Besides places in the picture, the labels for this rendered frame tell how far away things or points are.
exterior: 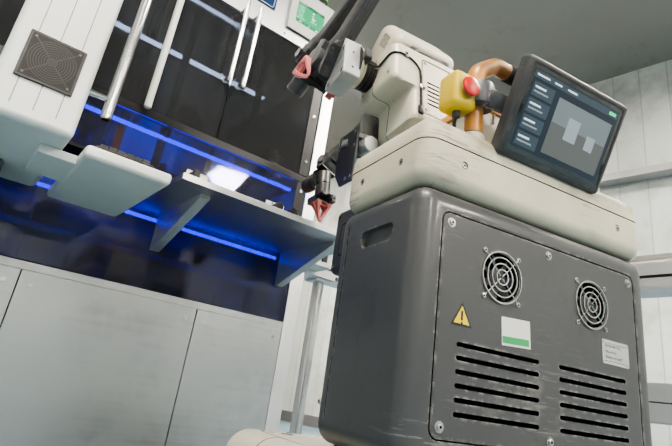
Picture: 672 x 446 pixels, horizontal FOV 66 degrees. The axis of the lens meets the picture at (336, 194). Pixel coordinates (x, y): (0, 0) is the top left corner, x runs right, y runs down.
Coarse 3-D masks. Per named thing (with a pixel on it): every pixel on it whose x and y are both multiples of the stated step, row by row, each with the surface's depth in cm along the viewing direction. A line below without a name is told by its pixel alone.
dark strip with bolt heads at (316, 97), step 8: (312, 96) 232; (320, 96) 235; (312, 104) 231; (312, 112) 230; (312, 120) 229; (312, 128) 228; (312, 136) 227; (304, 144) 223; (312, 144) 226; (304, 152) 222; (304, 160) 221; (304, 168) 220; (304, 176) 220; (296, 192) 215; (304, 192) 217; (296, 200) 214; (296, 208) 213
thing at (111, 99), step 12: (144, 0) 130; (144, 12) 129; (132, 24) 128; (132, 36) 126; (132, 48) 125; (120, 60) 124; (120, 72) 122; (120, 84) 122; (96, 96) 118; (108, 96) 120; (108, 108) 119; (108, 120) 119
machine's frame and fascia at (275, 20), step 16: (224, 0) 212; (240, 0) 217; (256, 0) 222; (288, 0) 234; (272, 16) 226; (288, 32) 230; (0, 48) 156; (144, 112) 181; (176, 128) 187; (192, 128) 191; (80, 144) 165; (224, 144) 198; (256, 160) 206; (288, 176) 214
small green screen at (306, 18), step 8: (296, 0) 236; (304, 0) 239; (296, 8) 235; (304, 8) 238; (312, 8) 241; (320, 8) 244; (288, 16) 232; (296, 16) 233; (304, 16) 237; (312, 16) 240; (320, 16) 243; (328, 16) 246; (288, 24) 230; (296, 24) 233; (304, 24) 236; (312, 24) 239; (320, 24) 242; (296, 32) 233; (304, 32) 235; (312, 32) 238
